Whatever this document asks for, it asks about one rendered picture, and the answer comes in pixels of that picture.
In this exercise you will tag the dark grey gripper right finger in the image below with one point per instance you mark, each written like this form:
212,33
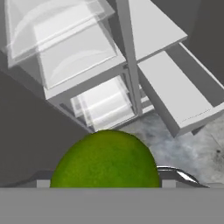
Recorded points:
170,179

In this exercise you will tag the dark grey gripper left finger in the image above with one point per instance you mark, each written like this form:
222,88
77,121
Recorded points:
42,180

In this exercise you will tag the green lime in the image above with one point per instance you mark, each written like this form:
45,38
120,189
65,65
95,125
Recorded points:
105,160

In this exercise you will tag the dark grey fridge door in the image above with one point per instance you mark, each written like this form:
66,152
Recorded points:
26,128

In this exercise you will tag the white freezer drawer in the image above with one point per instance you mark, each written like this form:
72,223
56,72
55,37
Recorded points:
178,96

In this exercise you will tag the clear crisper drawer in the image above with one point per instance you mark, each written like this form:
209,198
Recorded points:
102,105

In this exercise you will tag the white fridge cabinet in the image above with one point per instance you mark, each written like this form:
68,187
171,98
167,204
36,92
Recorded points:
130,58

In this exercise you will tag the white fridge shelf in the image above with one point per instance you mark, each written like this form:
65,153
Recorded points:
81,55

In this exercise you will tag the white freezer shelf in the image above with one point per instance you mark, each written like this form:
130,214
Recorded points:
154,26

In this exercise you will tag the clear fridge bin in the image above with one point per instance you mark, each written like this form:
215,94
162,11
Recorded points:
43,26

